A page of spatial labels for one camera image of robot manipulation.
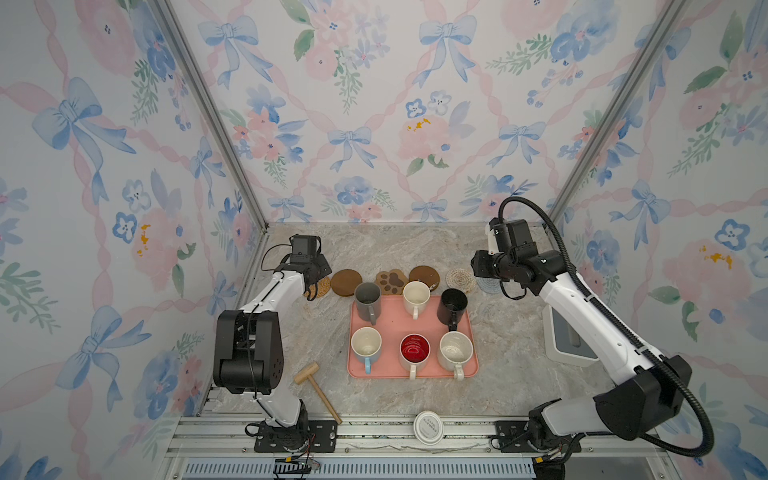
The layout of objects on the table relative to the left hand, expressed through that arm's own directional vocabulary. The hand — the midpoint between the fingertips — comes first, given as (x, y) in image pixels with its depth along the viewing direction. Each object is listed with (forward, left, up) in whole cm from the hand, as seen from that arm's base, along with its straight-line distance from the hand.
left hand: (322, 264), depth 95 cm
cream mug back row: (-8, -30, -5) cm, 31 cm away
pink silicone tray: (-16, -23, -10) cm, 29 cm away
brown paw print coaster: (+1, -22, -11) cm, 25 cm away
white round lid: (-44, -31, -5) cm, 54 cm away
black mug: (-10, -41, -8) cm, 43 cm away
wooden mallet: (-30, +1, -10) cm, 32 cm away
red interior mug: (-25, -29, -8) cm, 39 cm away
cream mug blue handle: (-22, -15, -8) cm, 28 cm away
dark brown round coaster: (+4, -34, -10) cm, 36 cm away
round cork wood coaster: (+2, -5, -13) cm, 14 cm away
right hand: (-7, -45, +12) cm, 48 cm away
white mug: (-23, -41, -10) cm, 48 cm away
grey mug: (-10, -15, -3) cm, 18 cm away
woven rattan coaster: (-3, +1, -10) cm, 11 cm away
